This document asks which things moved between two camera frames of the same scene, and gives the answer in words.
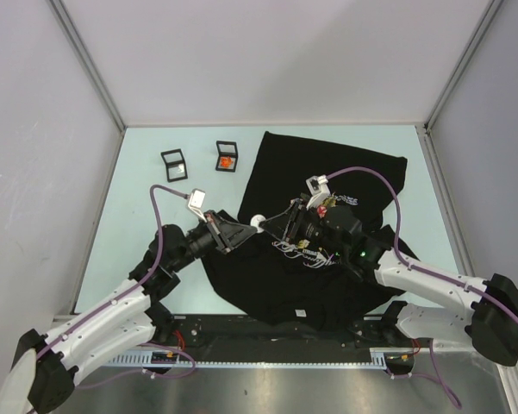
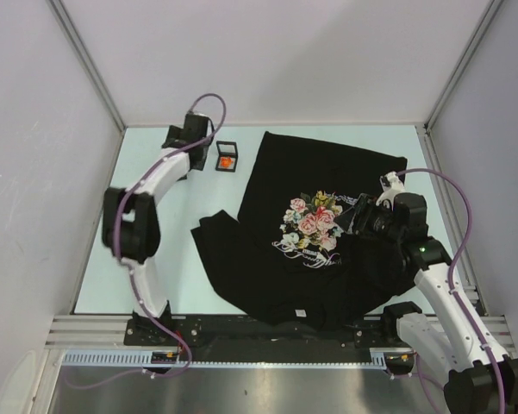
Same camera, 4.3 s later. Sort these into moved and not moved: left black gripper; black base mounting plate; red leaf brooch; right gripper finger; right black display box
Moved: right gripper finger; left black gripper
Not moved: right black display box; black base mounting plate; red leaf brooch
